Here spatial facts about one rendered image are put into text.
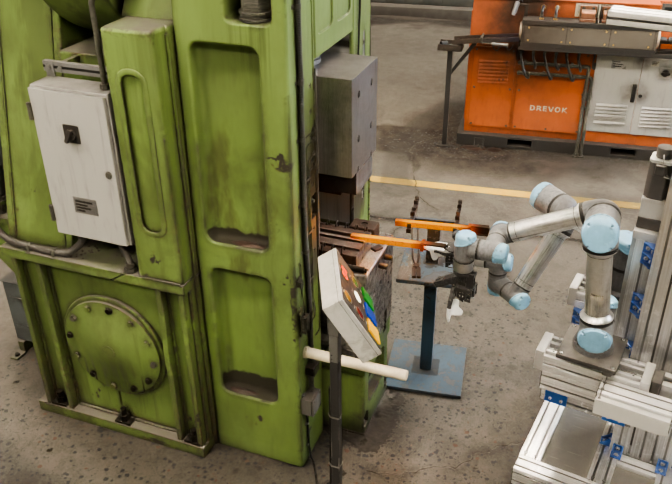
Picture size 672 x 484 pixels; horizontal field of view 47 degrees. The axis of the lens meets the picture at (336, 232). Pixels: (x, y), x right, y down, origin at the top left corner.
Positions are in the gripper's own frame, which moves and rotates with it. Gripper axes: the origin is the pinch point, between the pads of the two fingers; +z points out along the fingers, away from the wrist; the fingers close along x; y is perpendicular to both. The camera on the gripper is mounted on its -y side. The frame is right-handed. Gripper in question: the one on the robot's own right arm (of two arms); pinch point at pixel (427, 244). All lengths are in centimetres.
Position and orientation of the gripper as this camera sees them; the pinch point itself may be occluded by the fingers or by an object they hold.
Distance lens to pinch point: 325.4
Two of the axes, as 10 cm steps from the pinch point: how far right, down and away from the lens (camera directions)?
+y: 0.4, 8.6, 5.1
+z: -9.3, -1.5, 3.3
